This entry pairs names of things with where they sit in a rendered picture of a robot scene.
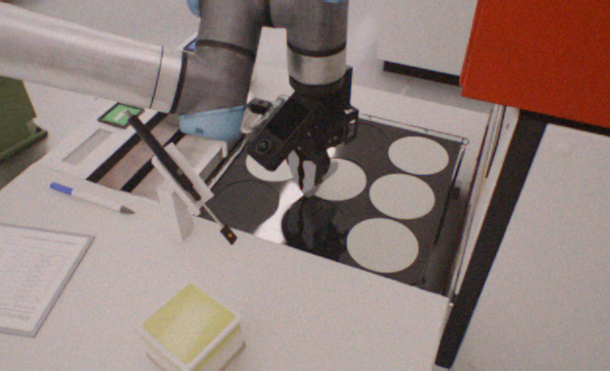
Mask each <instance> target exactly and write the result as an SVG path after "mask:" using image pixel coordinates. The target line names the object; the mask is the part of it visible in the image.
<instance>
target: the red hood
mask: <svg viewBox="0 0 610 371"><path fill-rule="evenodd" d="M459 85H460V86H462V89H461V97H465V98H471V99H476V100H480V101H485V102H490V103H494V104H500V105H505V106H509V108H517V109H522V110H526V111H531V112H537V113H540V114H545V115H550V116H555V117H560V118H565V119H569V121H575V122H580V123H585V124H589V125H595V126H600V127H603V128H608V129H610V0H478V3H477V7H476V11H475V15H474V20H473V24H472V25H471V28H470V33H469V38H468V42H467V46H466V51H465V56H464V60H463V65H462V69H461V74H460V78H459Z"/></svg>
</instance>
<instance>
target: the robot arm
mask: <svg viewBox="0 0 610 371"><path fill-rule="evenodd" d="M186 2H187V6H188V8H189V10H190V12H191V13H192V14H193V15H194V16H196V17H198V19H200V21H199V27H198V31H197V37H196V41H195V46H194V52H193V54H191V53H187V52H183V51H179V50H177V49H176V48H173V47H168V46H165V45H161V44H158V43H153V42H149V41H146V40H142V39H137V38H134V37H130V36H126V35H123V34H118V33H115V32H111V31H108V30H105V29H100V28H96V27H93V26H86V25H82V24H78V23H77V22H75V23H74V21H71V20H67V19H63V18H59V17H55V16H52V15H48V14H43V13H40V12H36V11H32V10H30V9H26V8H22V7H18V6H14V5H11V4H7V3H2V2H0V76H3V77H7V78H13V79H17V80H25V81H29V82H35V83H39V84H44V85H48V86H52V88H56V87H58V89H62V90H66V91H70V92H75V93H80V94H84V95H89V96H94V97H98V98H103V99H107V100H113V101H117V102H121V103H126V104H130V105H135V106H139V107H143V108H149V109H153V111H158V112H163V113H167V114H173V115H176V116H179V118H178V119H179V129H180V130H181V131H182V132H183V133H188V134H193V135H197V136H202V137H206V138H212V139H216V140H223V141H224V142H231V141H232V140H235V139H237V138H238V137H239V134H240V130H241V125H242V121H243V117H244V112H245V110H246V109H247V105H246V103H247V97H248V92H250V87H251V81H252V77H253V72H254V66H255V61H256V57H257V51H258V46H259V41H260V35H261V30H263V27H269V28H285V32H286V64H287V72H288V83H289V86H290V88H292V89H294V90H295V91H294V92H293V93H292V94H290V96H289V97H288V98H287V100H286V101H285V102H284V104H283V105H282V106H281V107H280V109H279V110H278V111H276V113H275V114H274V116H273V117H272V118H271V120H270V121H269V122H268V123H267V124H266V125H265V126H264V127H263V128H262V130H261V131H260V132H259V133H258V134H257V135H256V137H255V138H254V139H253V140H252V141H251V144H249V145H248V146H247V147H246V152H247V154H248V155H249V157H251V158H252V159H253V160H254V161H256V162H257V163H258V164H259V165H261V166H262V167H263V168H265V169H267V171H268V172H271V173H273V172H275V171H276V170H277V168H278V167H279V166H280V165H281V164H282V162H283V161H284V160H286V164H287V165H288V167H289V171H290V174H292V176H293V177H294V180H295V182H296V185H297V187H298V189H299V190H300V191H301V192H302V193H303V194H304V195H306V196H307V198H309V196H311V195H313V194H314V193H316V192H317V190H318V189H320V187H321V185H322V184H323V182H324V181H325V180H326V179H328V178H329V177H330V176H331V175H333V174H334V173H335V172H336V171H337V168H338V162H337V161H331V160H330V156H329V153H328V149H330V148H335V147H336V146H338V145H340V144H341V143H342V142H343V136H344V143H343V144H344V145H347V144H349V143H351V141H352V140H354V139H356V136H357V125H358V112H359V109H357V108H356V107H354V106H352V105H351V90H352V77H353V67H352V66H350V65H346V64H345V61H346V36H347V21H349V10H348V6H350V0H186ZM349 109H351V110H352V111H351V112H349V113H347V115H345V111H344V110H349ZM354 120H355V124H354V133H353V134H351V135H350V136H348V134H349V133H350V127H349V123H350V122H352V121H354Z"/></svg>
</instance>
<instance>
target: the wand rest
mask: <svg viewBox="0 0 610 371"><path fill-rule="evenodd" d="M165 149H166V150H167V152H168V153H169V154H170V156H171V157H172V159H173V160H174V161H175V162H176V164H177V165H179V166H180V167H181V168H182V170H183V172H184V173H185V174H186V176H187V177H188V178H189V179H190V180H191V182H192V183H193V184H194V188H195V189H196V190H197V192H198V193H199V194H200V195H201V196H202V199H201V200H202V201H203V203H204V202H206V201H208V200H209V199H211V197H212V196H214V194H213V192H212V191H211V190H210V189H209V188H208V187H206V186H205V185H204V182H203V181H202V180H201V179H200V177H199V176H198V175H197V174H196V172H195V171H194V169H193V168H191V166H190V165H189V164H188V163H187V161H186V160H185V159H184V158H183V156H182V154H181V153H180V152H179V150H178V149H176V148H175V146H174V145H173V144H172V143H171V144H169V145H168V146H167V147H165ZM152 163H153V164H154V166H155V167H156V168H157V169H158V171H159V173H160V174H161V175H163V176H164V177H165V181H164V182H163V184H162V185H160V186H159V187H158V188H157V192H158V196H159V200H160V204H161V208H163V212H164V217H165V221H166V224H167V229H168V233H169V237H170V238H173V239H179V240H184V239H185V237H186V236H187V235H188V233H189V232H190V231H191V230H193V228H194V222H193V217H191V215H196V216H197V215H199V214H200V210H199V208H200V207H201V206H202V204H201V203H200V202H199V201H196V200H195V197H194V196H193V195H191V194H190V193H189V192H188V191H185V190H184V188H183V187H182V186H181V185H180V184H179V182H178V181H177V180H176V179H175V178H174V177H173V175H172V174H171V173H170V172H169V171H168V169H167V167H166V166H165V165H164V164H163V163H161V161H160V160H159V159H158V158H157V157H156V156H155V157H153V158H152ZM190 196H191V197H190Z"/></svg>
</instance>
